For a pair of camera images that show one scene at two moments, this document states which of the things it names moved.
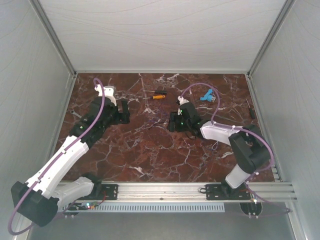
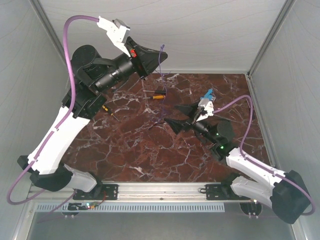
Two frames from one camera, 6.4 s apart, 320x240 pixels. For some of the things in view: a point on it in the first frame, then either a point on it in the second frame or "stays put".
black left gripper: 121,117 to 146,60
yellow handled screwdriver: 155,97 stays put
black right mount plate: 224,192 stays put
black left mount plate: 108,192 stays put
